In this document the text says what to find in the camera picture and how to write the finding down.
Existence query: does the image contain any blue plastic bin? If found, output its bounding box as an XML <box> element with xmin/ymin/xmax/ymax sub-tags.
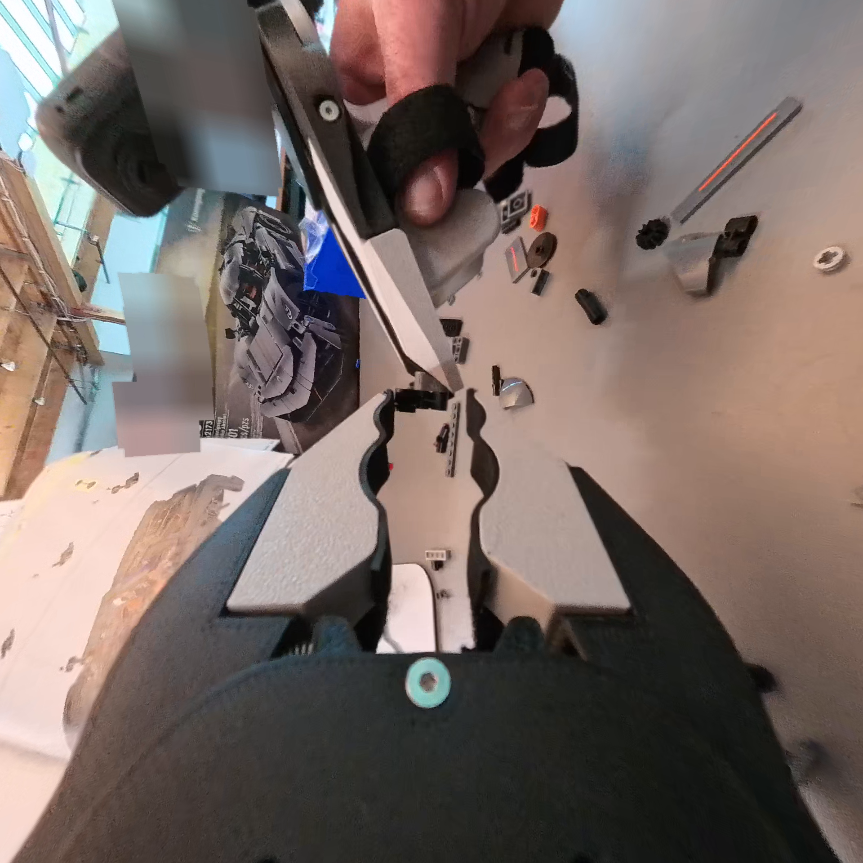
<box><xmin>303</xmin><ymin>214</ymin><xmax>368</xmax><ymax>299</ymax></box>

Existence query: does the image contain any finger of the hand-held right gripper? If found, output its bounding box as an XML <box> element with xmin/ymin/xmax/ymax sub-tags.
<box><xmin>337</xmin><ymin>228</ymin><xmax>467</xmax><ymax>394</ymax></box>

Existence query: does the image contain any small black lego assembly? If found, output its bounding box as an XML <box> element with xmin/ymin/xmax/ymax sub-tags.
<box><xmin>394</xmin><ymin>371</ymin><xmax>450</xmax><ymax>414</ymax></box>

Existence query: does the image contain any wooden frame structure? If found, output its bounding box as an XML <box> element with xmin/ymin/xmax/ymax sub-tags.
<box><xmin>0</xmin><ymin>151</ymin><xmax>129</xmax><ymax>500</ymax></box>

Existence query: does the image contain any grey curved lego panel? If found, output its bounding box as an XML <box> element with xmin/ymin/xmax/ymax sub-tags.
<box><xmin>664</xmin><ymin>214</ymin><xmax>761</xmax><ymax>298</ymax></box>

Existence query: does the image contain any lego set box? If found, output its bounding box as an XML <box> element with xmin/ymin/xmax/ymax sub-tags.
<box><xmin>156</xmin><ymin>191</ymin><xmax>361</xmax><ymax>454</ymax></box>

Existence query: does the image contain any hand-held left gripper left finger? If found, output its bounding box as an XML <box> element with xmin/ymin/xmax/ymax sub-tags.
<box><xmin>226</xmin><ymin>390</ymin><xmax>395</xmax><ymax>631</ymax></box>

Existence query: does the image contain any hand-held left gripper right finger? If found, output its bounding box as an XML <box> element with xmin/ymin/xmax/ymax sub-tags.
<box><xmin>465</xmin><ymin>389</ymin><xmax>633</xmax><ymax>648</ymax></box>

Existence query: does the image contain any pile of clear plastic bags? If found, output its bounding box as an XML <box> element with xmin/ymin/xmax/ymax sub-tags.
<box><xmin>297</xmin><ymin>209</ymin><xmax>331</xmax><ymax>260</ymax></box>

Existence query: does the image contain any long strip orange line lego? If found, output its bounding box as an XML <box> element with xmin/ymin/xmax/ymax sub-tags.
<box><xmin>671</xmin><ymin>96</ymin><xmax>805</xmax><ymax>225</ymax></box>

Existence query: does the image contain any white book stand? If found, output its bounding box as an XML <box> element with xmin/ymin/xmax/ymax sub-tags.
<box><xmin>378</xmin><ymin>563</ymin><xmax>439</xmax><ymax>655</ymax></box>

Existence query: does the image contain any lego instruction booklet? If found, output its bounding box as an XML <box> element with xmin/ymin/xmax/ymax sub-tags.
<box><xmin>0</xmin><ymin>438</ymin><xmax>294</xmax><ymax>763</ymax></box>

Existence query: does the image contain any person's right hand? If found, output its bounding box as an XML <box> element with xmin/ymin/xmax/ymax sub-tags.
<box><xmin>330</xmin><ymin>0</ymin><xmax>564</xmax><ymax>227</ymax></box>

